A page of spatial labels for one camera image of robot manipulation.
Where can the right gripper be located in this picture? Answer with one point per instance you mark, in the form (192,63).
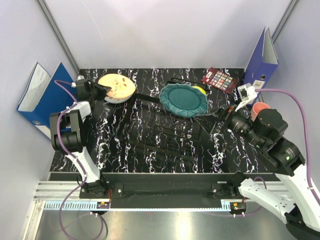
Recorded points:
(225,114)

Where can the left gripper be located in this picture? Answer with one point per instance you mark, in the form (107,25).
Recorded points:
(103,89)

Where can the beige bird plate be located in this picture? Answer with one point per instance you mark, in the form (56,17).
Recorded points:
(121,85)

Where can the pink plastic cup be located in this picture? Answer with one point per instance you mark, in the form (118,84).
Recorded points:
(256,108)

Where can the teal scalloped plate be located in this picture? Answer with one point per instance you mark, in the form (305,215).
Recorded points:
(184,100)

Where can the black wire dish rack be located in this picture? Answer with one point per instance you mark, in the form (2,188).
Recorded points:
(149,126)

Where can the white watermelon plate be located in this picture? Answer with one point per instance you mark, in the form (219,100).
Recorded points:
(114,100)

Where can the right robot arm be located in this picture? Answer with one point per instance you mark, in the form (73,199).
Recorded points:
(301,214)

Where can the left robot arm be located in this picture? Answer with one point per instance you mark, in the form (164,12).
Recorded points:
(68,133)

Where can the yellow bowl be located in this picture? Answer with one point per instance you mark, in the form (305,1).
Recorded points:
(200,89)

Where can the dark red card booklet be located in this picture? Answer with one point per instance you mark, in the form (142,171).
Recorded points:
(220,80)

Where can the blue binder left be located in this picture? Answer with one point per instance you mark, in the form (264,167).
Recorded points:
(45,94)

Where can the purple binder right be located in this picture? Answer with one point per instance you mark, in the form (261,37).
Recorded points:
(263,62)

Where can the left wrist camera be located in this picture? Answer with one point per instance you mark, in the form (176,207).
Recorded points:
(79,77)

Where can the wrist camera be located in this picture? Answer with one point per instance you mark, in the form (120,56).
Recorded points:
(79,77)
(247,94)

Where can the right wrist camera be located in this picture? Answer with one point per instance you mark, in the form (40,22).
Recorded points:
(247,94)

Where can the white cable duct rail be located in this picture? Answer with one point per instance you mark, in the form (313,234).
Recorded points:
(148,204)

